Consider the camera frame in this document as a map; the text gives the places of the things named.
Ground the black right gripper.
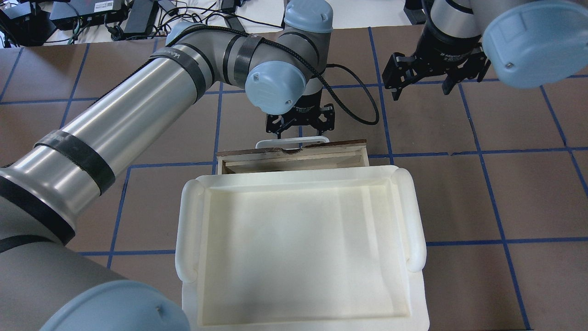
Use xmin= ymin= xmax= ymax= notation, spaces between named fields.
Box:
xmin=382 ymin=25 xmax=491 ymax=101

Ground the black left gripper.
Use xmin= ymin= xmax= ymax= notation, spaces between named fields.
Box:
xmin=266 ymin=90 xmax=335 ymax=140

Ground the light wooden drawer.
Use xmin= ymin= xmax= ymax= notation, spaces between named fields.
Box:
xmin=216 ymin=136 xmax=369 ymax=175

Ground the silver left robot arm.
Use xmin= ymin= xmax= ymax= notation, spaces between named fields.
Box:
xmin=1 ymin=0 xmax=334 ymax=331

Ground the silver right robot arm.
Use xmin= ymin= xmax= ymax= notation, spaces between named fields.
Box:
xmin=382 ymin=0 xmax=588 ymax=100

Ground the white foam tray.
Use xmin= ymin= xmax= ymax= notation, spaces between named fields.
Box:
xmin=175 ymin=165 xmax=430 ymax=331

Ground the black power brick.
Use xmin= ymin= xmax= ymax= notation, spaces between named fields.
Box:
xmin=123 ymin=0 xmax=159 ymax=39

